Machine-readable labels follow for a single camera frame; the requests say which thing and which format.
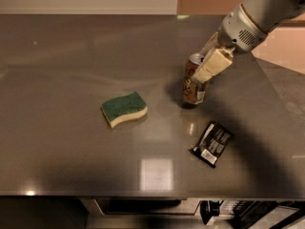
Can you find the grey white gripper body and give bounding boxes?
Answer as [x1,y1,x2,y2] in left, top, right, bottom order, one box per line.
[218,5,267,53]

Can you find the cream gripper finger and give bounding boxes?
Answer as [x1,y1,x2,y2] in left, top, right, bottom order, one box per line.
[200,32,219,57]
[192,47,234,84]

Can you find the orange soda can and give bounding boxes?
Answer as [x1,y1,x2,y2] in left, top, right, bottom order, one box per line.
[183,52,208,105]

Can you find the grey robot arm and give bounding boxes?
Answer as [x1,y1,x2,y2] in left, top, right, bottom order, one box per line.
[193,0,305,83]

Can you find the black rxbar chocolate wrapper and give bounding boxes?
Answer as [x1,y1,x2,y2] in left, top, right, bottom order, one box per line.
[190,121,234,168]

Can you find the green and yellow sponge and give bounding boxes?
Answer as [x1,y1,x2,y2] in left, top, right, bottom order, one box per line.
[101,92,148,128]

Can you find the dark equipment under table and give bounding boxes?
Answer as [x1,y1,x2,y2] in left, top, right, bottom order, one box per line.
[199,200,305,229]

